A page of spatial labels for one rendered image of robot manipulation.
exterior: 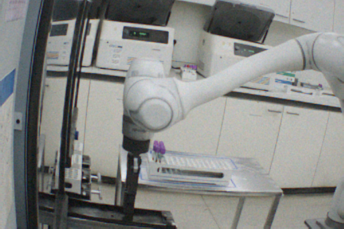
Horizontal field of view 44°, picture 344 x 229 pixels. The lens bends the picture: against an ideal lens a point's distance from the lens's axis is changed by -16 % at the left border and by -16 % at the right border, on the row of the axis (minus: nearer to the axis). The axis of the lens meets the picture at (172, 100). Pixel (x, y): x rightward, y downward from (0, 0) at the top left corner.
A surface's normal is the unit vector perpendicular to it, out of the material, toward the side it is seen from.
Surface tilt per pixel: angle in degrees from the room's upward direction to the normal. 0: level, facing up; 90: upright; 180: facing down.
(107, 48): 90
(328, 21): 90
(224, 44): 59
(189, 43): 90
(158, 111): 94
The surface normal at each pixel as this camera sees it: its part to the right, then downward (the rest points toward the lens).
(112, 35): 0.22, -0.33
